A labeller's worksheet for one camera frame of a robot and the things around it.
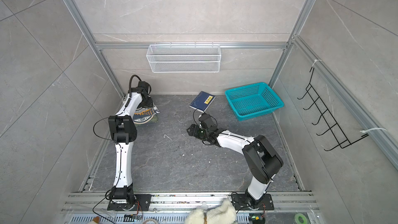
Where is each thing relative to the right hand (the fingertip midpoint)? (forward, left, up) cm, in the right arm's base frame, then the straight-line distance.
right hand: (190, 130), depth 90 cm
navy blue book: (+30, -8, -8) cm, 32 cm away
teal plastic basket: (+31, -47, -10) cm, 58 cm away
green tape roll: (-43, -50, -9) cm, 66 cm away
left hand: (+25, +33, -1) cm, 42 cm away
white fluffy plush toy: (-41, -15, +1) cm, 43 cm away
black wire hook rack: (-21, -61, +24) cm, 69 cm away
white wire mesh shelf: (+42, +4, +22) cm, 48 cm away
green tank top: (+14, +32, -2) cm, 35 cm away
